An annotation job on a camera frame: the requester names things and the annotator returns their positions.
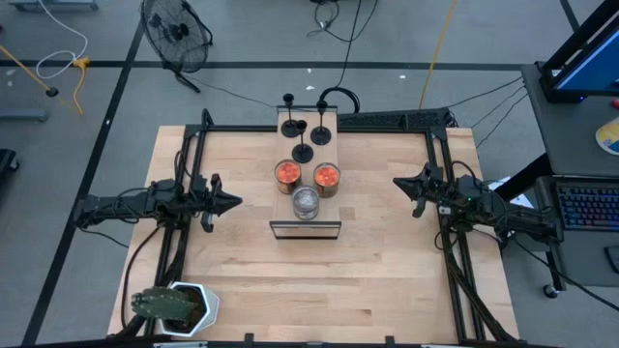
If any wooden shelf riser black frame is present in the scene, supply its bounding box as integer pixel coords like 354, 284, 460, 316
269, 105, 343, 241

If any yellow blue round disc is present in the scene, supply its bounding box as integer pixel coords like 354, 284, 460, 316
595, 115, 619, 156

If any black floor fan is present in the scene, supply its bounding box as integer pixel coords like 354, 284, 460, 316
139, 0, 215, 94

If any grey computer desk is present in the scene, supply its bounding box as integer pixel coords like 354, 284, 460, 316
520, 62, 619, 287

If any computer monitor blue screen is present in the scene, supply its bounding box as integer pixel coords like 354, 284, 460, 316
539, 0, 619, 103

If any orange candle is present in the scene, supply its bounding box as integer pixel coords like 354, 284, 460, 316
312, 161, 342, 199
273, 159, 304, 195

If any green cactus plant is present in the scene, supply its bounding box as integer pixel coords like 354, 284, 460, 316
130, 285, 197, 323

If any white hexagonal plant pot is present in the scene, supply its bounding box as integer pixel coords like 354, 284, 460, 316
157, 281, 221, 338

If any black perforated cable box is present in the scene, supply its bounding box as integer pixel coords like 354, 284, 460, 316
338, 108, 451, 130

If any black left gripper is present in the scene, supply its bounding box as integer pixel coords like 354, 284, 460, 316
191, 173, 244, 234

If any black cable with loop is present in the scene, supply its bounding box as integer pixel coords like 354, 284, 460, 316
317, 0, 364, 114

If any white floor cable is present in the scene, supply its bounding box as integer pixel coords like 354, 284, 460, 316
36, 0, 89, 81

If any yellow cord with black end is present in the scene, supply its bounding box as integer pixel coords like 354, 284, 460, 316
0, 44, 60, 98

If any grey metal stand foot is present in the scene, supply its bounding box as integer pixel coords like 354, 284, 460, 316
8, 0, 99, 12
0, 107, 50, 123

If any yellow cable with plug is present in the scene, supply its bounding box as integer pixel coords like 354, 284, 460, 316
72, 56, 92, 116

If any black backlit keyboard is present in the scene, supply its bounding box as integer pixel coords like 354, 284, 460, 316
555, 183, 619, 232

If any black aluminium table frame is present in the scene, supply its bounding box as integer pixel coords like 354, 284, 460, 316
115, 108, 521, 347

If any white paper sheet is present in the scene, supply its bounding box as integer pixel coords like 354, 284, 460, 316
483, 176, 541, 218

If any yellow floor cable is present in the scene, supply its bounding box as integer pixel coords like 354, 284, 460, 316
418, 0, 458, 109

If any clear glass white candle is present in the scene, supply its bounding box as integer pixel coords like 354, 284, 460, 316
291, 185, 321, 221

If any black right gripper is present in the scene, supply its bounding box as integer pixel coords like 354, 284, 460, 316
392, 162, 458, 219

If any black candlestick holder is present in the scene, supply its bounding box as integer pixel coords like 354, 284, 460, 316
280, 92, 302, 139
291, 119, 314, 164
309, 99, 333, 146

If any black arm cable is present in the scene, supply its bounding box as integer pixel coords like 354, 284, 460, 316
119, 222, 163, 331

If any tangled black floor cable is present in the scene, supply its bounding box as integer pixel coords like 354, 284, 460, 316
307, 0, 379, 44

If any black object on floor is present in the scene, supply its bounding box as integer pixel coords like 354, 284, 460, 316
0, 148, 20, 174

